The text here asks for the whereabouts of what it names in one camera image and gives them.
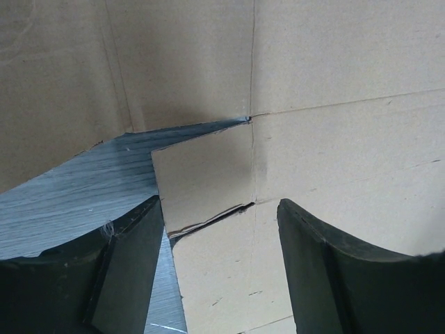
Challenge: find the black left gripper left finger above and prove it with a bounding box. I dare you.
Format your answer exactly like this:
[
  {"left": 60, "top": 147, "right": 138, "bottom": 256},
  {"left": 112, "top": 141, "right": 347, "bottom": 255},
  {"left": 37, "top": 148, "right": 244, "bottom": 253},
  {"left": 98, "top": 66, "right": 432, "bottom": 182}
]
[{"left": 1, "top": 196, "right": 163, "bottom": 333}]

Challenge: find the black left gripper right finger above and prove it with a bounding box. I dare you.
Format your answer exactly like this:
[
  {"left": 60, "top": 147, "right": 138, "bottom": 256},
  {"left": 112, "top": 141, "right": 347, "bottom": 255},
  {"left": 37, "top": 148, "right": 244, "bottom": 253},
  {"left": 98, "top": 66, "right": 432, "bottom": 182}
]
[{"left": 277, "top": 199, "right": 444, "bottom": 333}]

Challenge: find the brown cardboard box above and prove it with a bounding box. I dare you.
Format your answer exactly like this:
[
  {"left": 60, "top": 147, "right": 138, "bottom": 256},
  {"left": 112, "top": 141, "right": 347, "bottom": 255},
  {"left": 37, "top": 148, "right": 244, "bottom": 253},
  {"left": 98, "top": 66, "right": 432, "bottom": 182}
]
[{"left": 1, "top": 1, "right": 444, "bottom": 333}]

